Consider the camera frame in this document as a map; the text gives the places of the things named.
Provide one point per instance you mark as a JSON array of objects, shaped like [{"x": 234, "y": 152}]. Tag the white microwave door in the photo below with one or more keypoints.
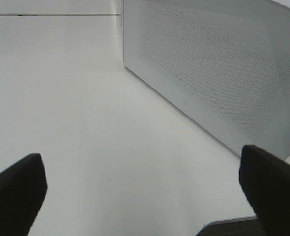
[{"x": 224, "y": 63}]

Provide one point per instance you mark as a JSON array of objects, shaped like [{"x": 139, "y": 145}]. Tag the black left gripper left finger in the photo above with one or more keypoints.
[{"x": 23, "y": 187}]

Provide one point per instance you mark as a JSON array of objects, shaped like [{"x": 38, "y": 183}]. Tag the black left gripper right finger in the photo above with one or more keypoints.
[{"x": 265, "y": 181}]

